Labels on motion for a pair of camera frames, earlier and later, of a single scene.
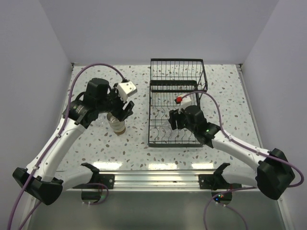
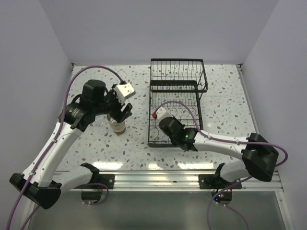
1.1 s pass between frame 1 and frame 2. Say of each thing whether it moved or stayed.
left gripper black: stayed
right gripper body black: moved
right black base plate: stayed
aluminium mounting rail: stayed
